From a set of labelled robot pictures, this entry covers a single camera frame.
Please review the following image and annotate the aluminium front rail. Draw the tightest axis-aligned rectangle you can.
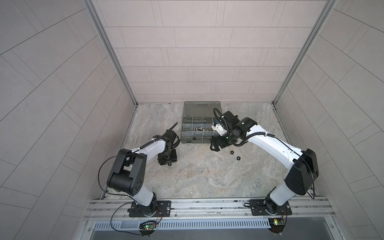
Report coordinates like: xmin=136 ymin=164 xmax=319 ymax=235
xmin=84 ymin=197 xmax=336 ymax=221

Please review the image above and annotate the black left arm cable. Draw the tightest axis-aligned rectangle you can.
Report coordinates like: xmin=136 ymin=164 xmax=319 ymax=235
xmin=97 ymin=152 xmax=133 ymax=197

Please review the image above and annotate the right circuit board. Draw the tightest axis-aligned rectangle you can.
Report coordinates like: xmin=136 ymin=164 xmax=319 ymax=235
xmin=268 ymin=219 xmax=286 ymax=234

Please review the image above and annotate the white vent grille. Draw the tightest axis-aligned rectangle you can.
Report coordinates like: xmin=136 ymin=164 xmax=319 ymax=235
xmin=94 ymin=218 xmax=271 ymax=231

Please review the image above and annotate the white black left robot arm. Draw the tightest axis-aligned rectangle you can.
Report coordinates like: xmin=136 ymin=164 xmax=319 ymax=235
xmin=107 ymin=123 xmax=181 ymax=217

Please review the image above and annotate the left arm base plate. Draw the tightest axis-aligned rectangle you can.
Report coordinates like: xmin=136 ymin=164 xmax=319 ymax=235
xmin=128 ymin=201 xmax=172 ymax=218

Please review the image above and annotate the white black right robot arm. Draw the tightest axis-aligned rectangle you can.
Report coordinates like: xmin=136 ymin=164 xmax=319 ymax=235
xmin=210 ymin=108 xmax=319 ymax=215

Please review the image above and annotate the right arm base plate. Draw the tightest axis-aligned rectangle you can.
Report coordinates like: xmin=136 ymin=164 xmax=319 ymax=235
xmin=244 ymin=199 xmax=293 ymax=216

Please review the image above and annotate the left green circuit board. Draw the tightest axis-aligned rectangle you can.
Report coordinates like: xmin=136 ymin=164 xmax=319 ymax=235
xmin=139 ymin=221 xmax=157 ymax=231

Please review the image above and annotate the grey compartment organizer box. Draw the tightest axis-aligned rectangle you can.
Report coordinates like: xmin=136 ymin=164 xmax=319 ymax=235
xmin=181 ymin=101 xmax=222 ymax=144

